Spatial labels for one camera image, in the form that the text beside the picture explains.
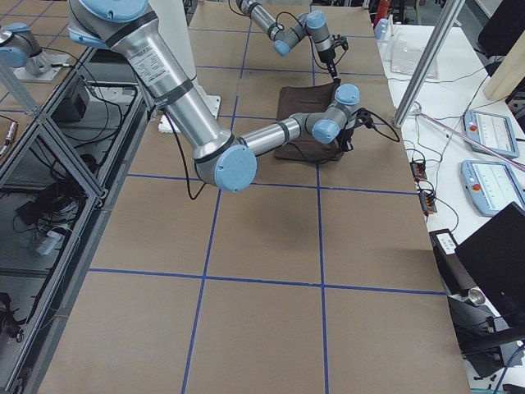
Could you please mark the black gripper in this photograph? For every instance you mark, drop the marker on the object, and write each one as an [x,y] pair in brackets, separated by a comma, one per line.
[347,134]
[326,59]

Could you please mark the teach pendant tablet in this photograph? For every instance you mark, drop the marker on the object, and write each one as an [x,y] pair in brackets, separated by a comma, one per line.
[493,131]
[491,186]

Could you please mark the aluminium table frame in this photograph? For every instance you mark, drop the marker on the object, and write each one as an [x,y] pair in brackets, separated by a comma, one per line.
[66,145]

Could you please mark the aluminium frame post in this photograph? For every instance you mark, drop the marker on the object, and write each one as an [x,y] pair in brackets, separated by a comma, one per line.
[437,38]

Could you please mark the far teach pendant tablet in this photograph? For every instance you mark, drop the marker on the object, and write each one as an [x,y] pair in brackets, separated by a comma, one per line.
[493,131]

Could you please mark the clear plastic bag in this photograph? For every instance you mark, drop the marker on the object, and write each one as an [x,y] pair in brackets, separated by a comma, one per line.
[405,57]

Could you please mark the black monitor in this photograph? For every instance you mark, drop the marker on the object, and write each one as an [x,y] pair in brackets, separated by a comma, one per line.
[494,258]

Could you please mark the red cylinder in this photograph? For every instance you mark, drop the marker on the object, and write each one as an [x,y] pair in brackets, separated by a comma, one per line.
[382,11]

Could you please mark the dark brown t-shirt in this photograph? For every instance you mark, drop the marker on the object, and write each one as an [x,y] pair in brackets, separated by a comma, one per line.
[307,101]

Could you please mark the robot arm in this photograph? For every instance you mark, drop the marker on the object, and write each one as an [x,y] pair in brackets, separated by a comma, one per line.
[131,28]
[312,25]

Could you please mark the reacher grabber stick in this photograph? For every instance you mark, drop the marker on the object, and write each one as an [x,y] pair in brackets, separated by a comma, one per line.
[416,111]

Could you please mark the near teach pendant tablet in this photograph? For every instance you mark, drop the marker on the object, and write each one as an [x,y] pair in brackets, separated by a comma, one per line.
[491,186]

